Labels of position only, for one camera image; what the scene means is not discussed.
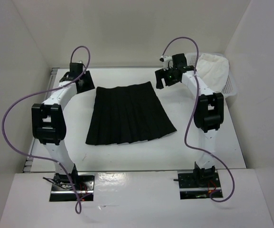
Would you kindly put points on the aluminium table edge rail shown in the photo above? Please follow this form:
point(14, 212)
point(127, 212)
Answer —
point(43, 132)

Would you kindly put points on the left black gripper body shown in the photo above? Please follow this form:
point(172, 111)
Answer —
point(87, 83)

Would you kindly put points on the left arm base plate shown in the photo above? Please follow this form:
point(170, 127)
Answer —
point(62, 191)

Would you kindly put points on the white skirt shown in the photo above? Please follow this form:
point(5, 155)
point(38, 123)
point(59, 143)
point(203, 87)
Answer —
point(213, 70)

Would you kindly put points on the black skirt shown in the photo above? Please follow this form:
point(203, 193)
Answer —
point(127, 114)

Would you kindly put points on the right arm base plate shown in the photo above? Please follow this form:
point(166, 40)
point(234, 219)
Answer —
point(191, 188)

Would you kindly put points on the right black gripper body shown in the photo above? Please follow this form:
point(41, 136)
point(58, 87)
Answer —
point(170, 80)

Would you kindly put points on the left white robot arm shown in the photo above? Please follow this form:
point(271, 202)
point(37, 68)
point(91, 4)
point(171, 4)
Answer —
point(58, 151)

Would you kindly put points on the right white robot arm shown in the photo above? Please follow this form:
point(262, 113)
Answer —
point(207, 114)

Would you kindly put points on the white plastic basket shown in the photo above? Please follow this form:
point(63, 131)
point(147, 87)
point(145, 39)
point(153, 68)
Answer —
point(229, 89)

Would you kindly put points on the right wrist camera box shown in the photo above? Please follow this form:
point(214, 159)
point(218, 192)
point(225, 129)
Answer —
point(167, 62)

